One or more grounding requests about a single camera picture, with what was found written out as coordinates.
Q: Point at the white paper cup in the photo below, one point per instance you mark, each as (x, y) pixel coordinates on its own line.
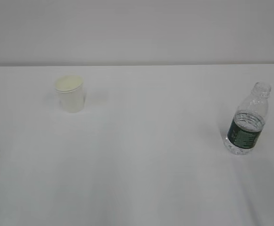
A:
(70, 91)

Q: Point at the clear bottle green label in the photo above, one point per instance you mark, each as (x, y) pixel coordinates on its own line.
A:
(249, 120)

